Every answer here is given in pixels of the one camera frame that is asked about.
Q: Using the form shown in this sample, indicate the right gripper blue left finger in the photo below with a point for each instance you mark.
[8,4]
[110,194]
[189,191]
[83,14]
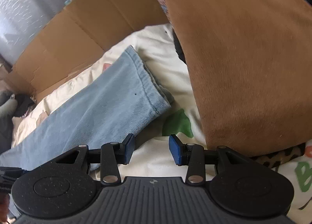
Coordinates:
[128,147]

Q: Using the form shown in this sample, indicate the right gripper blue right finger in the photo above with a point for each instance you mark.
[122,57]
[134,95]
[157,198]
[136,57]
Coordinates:
[176,148]

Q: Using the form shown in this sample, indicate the light blue denim jeans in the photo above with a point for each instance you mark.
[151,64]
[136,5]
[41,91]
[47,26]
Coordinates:
[123,100]

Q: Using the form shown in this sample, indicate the person left hand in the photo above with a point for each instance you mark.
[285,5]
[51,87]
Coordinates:
[4,204]

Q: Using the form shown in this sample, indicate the grey plush toy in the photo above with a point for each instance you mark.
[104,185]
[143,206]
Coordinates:
[8,103]

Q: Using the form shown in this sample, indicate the black garment pile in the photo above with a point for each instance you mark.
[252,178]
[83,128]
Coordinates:
[25,103]

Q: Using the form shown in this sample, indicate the flattened brown cardboard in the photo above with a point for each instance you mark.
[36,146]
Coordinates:
[75,39]

